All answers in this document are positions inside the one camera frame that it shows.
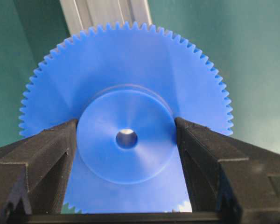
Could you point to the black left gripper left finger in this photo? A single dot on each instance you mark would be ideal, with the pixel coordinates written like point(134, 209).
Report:
point(34, 171)

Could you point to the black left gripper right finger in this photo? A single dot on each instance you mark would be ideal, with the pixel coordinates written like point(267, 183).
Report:
point(224, 174)

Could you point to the large blue plastic gear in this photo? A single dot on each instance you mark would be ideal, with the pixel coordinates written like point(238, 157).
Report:
point(126, 85)

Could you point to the silver aluminium extrusion rail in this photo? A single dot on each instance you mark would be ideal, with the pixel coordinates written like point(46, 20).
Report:
point(82, 14)

